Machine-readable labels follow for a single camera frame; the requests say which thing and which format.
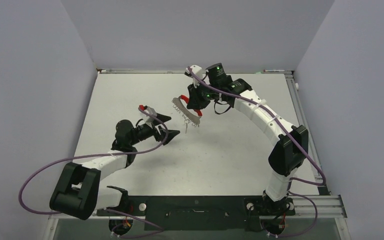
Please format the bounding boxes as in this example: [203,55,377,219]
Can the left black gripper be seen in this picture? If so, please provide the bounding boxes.
[128,113,179,146]

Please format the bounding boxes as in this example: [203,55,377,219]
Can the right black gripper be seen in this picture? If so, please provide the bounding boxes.
[187,79,219,111]

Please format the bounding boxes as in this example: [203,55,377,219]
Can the small silver key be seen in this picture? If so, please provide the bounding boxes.
[184,122,189,134]

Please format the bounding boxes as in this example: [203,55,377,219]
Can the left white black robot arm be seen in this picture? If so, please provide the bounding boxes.
[49,111,180,220]

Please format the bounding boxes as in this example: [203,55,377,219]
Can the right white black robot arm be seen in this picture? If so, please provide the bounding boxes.
[184,63,309,214]

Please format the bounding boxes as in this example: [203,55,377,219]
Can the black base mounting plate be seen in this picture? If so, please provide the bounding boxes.
[96,195,296,231]

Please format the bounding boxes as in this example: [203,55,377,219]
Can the back aluminium rail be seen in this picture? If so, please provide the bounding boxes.
[97,68,294,75]

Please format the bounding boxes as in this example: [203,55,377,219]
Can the aluminium rail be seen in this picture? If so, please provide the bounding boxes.
[48,195,348,220]
[97,68,294,75]
[284,71,327,188]

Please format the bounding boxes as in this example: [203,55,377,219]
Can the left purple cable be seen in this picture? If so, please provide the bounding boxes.
[18,107,170,239]

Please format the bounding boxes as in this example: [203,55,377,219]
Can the purple cable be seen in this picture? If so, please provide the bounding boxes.
[18,107,170,239]
[186,67,327,239]

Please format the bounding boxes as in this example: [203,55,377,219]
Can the right aluminium rail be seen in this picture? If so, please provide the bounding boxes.
[284,71,327,188]

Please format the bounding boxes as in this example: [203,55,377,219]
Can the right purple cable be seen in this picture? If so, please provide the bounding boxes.
[186,67,327,239]

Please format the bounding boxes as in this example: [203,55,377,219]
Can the front aluminium rail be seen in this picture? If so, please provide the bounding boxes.
[48,195,348,220]

